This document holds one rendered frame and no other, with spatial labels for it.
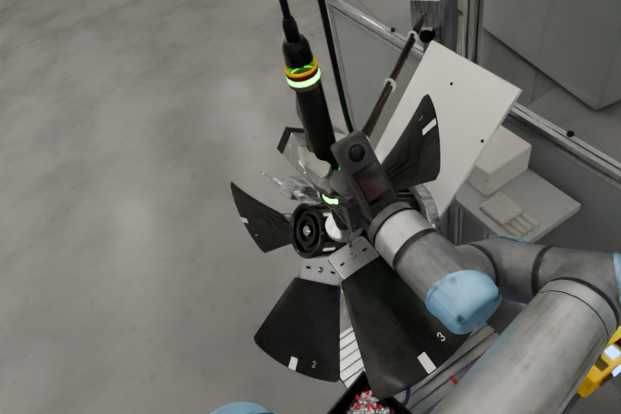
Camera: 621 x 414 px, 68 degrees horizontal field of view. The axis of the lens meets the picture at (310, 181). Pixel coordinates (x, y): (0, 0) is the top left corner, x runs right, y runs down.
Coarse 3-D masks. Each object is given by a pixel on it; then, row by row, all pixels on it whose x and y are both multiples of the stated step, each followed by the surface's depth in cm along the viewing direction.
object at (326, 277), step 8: (304, 264) 103; (312, 264) 102; (320, 264) 102; (328, 264) 102; (304, 272) 103; (312, 272) 103; (328, 272) 103; (312, 280) 103; (320, 280) 103; (328, 280) 103; (336, 280) 103
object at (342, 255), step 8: (352, 240) 97; (360, 240) 96; (344, 248) 96; (360, 248) 95; (368, 248) 95; (336, 256) 95; (344, 256) 95; (360, 256) 94; (368, 256) 94; (376, 256) 93; (336, 264) 94; (344, 264) 94; (352, 264) 93; (360, 264) 93; (344, 272) 93; (352, 272) 92
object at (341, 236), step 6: (330, 216) 87; (330, 222) 86; (330, 228) 85; (336, 228) 85; (348, 228) 84; (360, 228) 84; (330, 234) 84; (336, 234) 84; (342, 234) 84; (348, 234) 84; (354, 234) 83; (336, 240) 84; (342, 240) 84; (348, 240) 84
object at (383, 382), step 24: (384, 264) 92; (360, 288) 90; (384, 288) 88; (408, 288) 87; (360, 312) 88; (384, 312) 86; (408, 312) 85; (360, 336) 86; (384, 336) 84; (408, 336) 83; (432, 336) 82; (456, 336) 80; (384, 360) 83; (408, 360) 81; (432, 360) 80; (384, 384) 82; (408, 384) 80
